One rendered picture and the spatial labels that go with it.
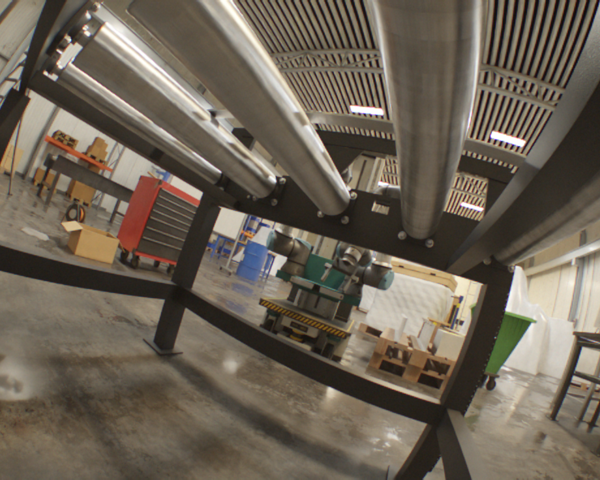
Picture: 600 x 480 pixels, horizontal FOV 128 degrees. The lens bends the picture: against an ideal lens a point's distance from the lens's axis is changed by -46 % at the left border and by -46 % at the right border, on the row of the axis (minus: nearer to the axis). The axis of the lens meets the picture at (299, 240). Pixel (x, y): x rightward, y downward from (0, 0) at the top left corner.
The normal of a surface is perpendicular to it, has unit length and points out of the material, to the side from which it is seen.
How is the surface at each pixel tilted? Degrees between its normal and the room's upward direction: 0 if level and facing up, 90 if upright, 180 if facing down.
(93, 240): 90
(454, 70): 149
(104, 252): 90
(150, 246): 90
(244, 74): 127
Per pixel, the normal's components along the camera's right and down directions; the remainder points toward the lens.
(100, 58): 0.56, 0.71
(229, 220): 0.63, 0.14
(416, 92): -0.47, 0.88
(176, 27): 0.06, 0.96
